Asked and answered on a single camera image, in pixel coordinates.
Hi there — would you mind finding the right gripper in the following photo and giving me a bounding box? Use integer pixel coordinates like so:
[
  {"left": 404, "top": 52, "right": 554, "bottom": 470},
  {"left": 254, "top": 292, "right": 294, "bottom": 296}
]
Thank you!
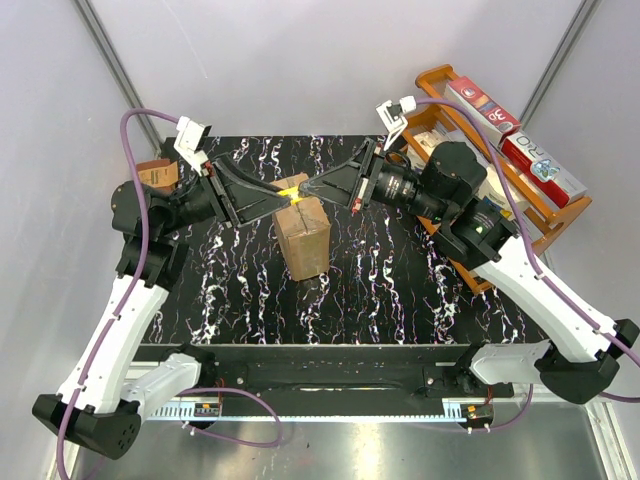
[{"left": 300, "top": 138, "right": 450, "bottom": 222}]

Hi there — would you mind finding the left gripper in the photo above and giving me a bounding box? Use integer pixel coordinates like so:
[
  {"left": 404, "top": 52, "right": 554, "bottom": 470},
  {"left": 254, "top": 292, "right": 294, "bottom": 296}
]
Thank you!
[{"left": 159, "top": 152, "right": 293, "bottom": 236}]

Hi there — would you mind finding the yellow utility knife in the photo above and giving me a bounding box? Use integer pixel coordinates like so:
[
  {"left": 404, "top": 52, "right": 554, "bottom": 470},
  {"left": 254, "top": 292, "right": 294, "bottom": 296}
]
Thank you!
[{"left": 278, "top": 185, "right": 305, "bottom": 206}]

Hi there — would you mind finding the brown cardboard express box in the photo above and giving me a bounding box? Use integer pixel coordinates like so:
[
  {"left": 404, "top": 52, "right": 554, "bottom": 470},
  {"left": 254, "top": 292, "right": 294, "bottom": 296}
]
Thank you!
[{"left": 272, "top": 196, "right": 331, "bottom": 281}]

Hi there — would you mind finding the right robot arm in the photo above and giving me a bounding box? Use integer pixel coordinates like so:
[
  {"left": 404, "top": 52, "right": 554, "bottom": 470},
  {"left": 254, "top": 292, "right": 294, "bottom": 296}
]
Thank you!
[{"left": 299, "top": 140, "right": 639, "bottom": 404}]

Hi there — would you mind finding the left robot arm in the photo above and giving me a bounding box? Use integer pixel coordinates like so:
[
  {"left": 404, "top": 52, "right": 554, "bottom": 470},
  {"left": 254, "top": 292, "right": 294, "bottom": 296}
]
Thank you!
[{"left": 32, "top": 154, "right": 292, "bottom": 460}]

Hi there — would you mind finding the red white toothpaste box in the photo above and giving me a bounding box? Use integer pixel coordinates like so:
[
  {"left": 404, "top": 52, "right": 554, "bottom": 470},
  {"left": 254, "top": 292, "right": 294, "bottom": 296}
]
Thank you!
[{"left": 444, "top": 76, "right": 521, "bottom": 149}]

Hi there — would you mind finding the red silver toothpaste box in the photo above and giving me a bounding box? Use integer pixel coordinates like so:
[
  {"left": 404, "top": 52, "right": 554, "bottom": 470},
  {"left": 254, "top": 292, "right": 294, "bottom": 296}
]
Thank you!
[{"left": 501, "top": 131, "right": 587, "bottom": 208}]

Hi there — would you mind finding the red cleaning pad pack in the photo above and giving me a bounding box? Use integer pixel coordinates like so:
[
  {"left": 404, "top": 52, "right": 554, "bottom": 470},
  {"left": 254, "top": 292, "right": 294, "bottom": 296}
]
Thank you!
[{"left": 136, "top": 159, "right": 179, "bottom": 193}]

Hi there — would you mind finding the orange wooden shelf rack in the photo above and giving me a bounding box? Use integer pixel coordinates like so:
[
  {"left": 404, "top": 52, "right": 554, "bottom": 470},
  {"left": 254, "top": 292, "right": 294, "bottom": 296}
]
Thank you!
[{"left": 397, "top": 64, "right": 593, "bottom": 295}]

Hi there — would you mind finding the right toilet paper roll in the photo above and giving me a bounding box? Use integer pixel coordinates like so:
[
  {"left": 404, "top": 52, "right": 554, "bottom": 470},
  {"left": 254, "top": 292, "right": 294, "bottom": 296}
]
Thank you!
[{"left": 477, "top": 165, "right": 529, "bottom": 219}]

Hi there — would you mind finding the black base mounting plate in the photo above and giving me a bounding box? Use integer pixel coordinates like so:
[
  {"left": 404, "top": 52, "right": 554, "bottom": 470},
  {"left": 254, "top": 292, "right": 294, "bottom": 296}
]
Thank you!
[{"left": 143, "top": 345, "right": 531, "bottom": 429}]

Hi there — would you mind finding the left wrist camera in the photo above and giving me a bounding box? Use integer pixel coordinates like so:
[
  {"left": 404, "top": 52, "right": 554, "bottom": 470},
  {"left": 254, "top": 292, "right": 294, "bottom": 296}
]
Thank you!
[{"left": 174, "top": 116, "right": 211, "bottom": 176}]

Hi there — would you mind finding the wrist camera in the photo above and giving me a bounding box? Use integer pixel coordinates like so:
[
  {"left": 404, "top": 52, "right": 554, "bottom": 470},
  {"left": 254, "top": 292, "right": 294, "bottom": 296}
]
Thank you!
[
  {"left": 376, "top": 96, "right": 417, "bottom": 151},
  {"left": 174, "top": 116, "right": 211, "bottom": 176}
]

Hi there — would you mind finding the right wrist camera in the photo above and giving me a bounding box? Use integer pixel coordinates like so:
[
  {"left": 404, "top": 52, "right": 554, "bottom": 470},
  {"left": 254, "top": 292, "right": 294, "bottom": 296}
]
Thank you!
[{"left": 376, "top": 96, "right": 417, "bottom": 151}]

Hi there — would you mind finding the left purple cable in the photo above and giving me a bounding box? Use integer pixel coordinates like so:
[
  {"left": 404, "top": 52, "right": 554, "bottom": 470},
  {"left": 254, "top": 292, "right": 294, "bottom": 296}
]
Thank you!
[{"left": 54, "top": 108, "right": 289, "bottom": 480}]

